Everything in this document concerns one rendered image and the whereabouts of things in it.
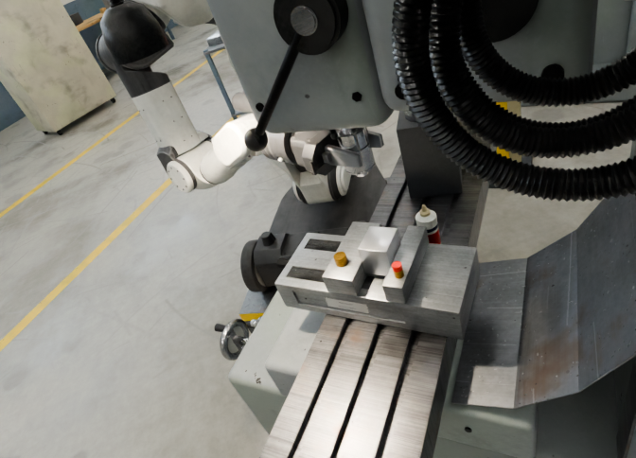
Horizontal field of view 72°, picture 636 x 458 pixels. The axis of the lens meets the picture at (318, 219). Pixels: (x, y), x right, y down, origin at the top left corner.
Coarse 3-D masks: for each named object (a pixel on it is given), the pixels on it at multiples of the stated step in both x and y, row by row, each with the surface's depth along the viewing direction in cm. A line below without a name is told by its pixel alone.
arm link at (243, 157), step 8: (224, 128) 77; (232, 128) 75; (240, 128) 75; (216, 136) 80; (224, 136) 78; (232, 136) 76; (240, 136) 75; (216, 144) 81; (224, 144) 79; (232, 144) 77; (240, 144) 76; (216, 152) 82; (224, 152) 80; (232, 152) 79; (240, 152) 77; (248, 152) 77; (224, 160) 82; (232, 160) 80; (240, 160) 80; (248, 160) 87
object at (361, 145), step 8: (368, 136) 64; (344, 144) 63; (352, 144) 63; (360, 144) 63; (368, 144) 64; (360, 152) 64; (368, 152) 64; (368, 160) 65; (352, 168) 65; (360, 168) 65; (368, 168) 66
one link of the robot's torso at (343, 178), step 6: (336, 168) 161; (342, 168) 163; (336, 174) 160; (342, 174) 161; (348, 174) 169; (336, 180) 159; (342, 180) 160; (348, 180) 168; (294, 186) 164; (342, 186) 161; (294, 192) 165; (342, 192) 161
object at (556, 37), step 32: (384, 0) 39; (512, 0) 35; (544, 0) 34; (576, 0) 34; (384, 32) 41; (512, 32) 36; (544, 32) 36; (576, 32) 35; (384, 64) 43; (512, 64) 38; (544, 64) 37; (576, 64) 37; (384, 96) 46
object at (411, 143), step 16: (400, 112) 99; (400, 128) 93; (416, 128) 92; (400, 144) 95; (416, 144) 95; (432, 144) 94; (416, 160) 97; (432, 160) 96; (448, 160) 96; (416, 176) 100; (432, 176) 99; (448, 176) 98; (416, 192) 103; (432, 192) 102; (448, 192) 101
